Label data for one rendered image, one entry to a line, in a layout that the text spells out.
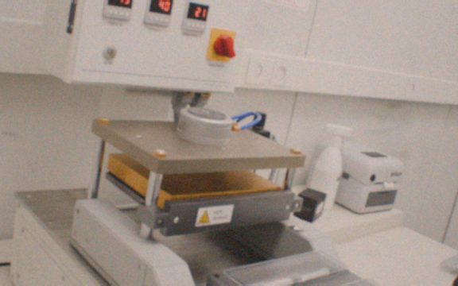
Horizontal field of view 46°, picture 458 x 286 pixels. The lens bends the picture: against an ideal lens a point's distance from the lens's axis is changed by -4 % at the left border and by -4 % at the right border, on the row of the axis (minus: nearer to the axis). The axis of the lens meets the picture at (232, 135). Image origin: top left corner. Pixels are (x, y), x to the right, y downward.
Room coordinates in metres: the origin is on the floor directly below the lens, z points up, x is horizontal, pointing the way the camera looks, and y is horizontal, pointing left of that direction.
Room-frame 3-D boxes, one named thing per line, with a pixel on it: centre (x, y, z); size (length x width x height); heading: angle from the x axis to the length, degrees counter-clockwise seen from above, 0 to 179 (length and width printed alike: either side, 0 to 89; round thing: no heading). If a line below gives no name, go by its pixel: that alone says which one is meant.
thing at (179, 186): (0.80, 0.04, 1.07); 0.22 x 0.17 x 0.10; 133
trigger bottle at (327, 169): (1.59, -0.30, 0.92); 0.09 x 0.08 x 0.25; 95
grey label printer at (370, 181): (1.71, -0.41, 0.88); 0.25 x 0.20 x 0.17; 41
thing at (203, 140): (0.84, 0.05, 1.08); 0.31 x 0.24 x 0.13; 133
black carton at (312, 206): (1.46, -0.25, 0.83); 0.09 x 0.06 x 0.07; 156
